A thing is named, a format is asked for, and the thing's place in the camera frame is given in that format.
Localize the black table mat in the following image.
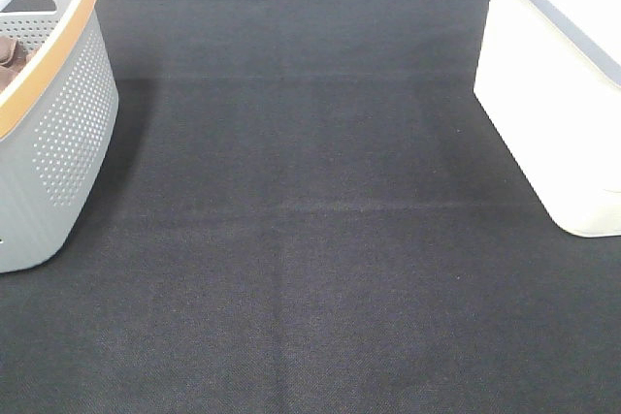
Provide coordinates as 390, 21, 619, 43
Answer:
1, 0, 620, 413

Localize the grey perforated laundry basket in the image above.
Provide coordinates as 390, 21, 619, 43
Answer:
1, 0, 118, 273

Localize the brown towel in basket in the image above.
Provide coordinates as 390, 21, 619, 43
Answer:
0, 36, 37, 91

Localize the white storage box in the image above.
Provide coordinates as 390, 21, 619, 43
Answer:
474, 0, 620, 238

